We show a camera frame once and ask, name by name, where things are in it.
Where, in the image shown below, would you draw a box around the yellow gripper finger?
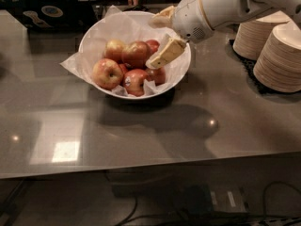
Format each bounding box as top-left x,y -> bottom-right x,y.
146,34 -> 186,69
149,6 -> 175,28

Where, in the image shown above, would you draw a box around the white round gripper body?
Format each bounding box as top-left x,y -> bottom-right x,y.
171,0 -> 214,43

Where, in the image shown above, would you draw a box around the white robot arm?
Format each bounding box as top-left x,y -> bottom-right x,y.
146,0 -> 301,69

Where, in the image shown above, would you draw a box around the right dark red apple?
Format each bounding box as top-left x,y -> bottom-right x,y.
146,68 -> 166,86

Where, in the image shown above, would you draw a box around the front apple with sticker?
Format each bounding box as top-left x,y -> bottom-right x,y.
122,69 -> 151,97

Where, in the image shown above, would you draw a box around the small hidden middle apple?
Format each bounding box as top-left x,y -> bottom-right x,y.
119,64 -> 128,74

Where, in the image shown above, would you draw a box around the back left yellow apple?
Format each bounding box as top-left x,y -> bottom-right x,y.
103,39 -> 126,62

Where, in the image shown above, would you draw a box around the white bowl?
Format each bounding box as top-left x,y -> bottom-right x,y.
78,10 -> 192,101

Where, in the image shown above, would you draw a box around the front left yellow-red apple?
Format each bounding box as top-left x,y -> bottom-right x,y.
91,58 -> 123,90

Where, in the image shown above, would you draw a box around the white tissue paper liner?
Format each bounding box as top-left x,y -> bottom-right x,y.
59,5 -> 190,97

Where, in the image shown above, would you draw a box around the rear stack paper plates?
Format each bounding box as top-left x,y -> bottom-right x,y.
233,11 -> 290,60

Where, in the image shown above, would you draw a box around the stack paper plates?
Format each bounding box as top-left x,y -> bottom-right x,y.
233,11 -> 290,60
253,22 -> 301,93

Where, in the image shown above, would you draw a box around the black rubber mat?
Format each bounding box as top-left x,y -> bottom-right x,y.
234,52 -> 293,95

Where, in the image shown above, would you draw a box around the front stack paper plates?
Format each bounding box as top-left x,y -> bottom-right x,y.
253,22 -> 301,93

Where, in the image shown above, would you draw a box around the black laptop with stickers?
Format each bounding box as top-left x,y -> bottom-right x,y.
0,0 -> 98,32

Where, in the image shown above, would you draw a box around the power brick under table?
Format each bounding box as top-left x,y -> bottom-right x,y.
184,185 -> 249,216

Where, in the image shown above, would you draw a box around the black cable loop right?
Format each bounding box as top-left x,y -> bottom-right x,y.
262,181 -> 301,218

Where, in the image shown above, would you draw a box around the black cable under table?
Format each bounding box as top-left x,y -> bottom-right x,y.
103,169 -> 301,226

